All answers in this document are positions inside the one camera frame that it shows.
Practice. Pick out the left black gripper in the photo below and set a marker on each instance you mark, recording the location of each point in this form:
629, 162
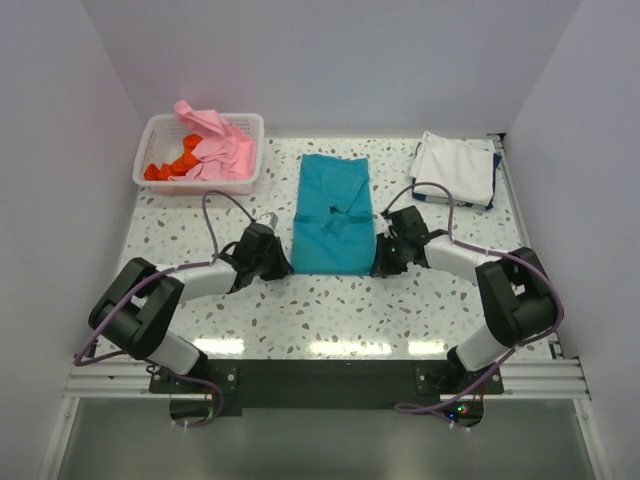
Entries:
282, 267

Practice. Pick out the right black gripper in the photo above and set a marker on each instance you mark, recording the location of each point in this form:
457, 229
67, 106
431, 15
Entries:
380, 266

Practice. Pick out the teal t shirt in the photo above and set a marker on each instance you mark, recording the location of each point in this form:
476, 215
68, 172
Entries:
333, 227

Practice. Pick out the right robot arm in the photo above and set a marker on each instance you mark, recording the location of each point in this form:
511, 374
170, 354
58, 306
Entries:
516, 295

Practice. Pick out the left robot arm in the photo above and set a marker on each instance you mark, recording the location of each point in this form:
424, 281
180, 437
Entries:
136, 310

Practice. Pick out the pink t shirt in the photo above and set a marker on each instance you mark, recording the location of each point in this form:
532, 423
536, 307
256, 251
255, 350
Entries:
226, 153

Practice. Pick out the folded white t shirt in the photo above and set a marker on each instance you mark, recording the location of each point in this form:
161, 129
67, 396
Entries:
436, 144

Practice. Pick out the orange t shirt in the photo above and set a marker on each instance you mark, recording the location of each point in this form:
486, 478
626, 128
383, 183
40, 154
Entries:
179, 167

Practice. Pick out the white plastic basket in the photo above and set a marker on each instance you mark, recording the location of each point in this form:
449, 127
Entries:
161, 142

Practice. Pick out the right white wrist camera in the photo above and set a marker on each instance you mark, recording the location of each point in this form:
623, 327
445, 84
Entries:
386, 220

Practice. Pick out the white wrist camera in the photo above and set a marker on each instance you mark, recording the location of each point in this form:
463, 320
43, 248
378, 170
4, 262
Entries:
386, 220
269, 219

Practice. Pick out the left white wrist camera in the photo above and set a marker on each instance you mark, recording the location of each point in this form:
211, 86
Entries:
269, 219

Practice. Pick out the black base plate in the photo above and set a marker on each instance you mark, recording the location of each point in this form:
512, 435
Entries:
231, 387

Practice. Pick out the aluminium frame rail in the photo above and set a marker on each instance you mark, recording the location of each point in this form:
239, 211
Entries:
540, 370

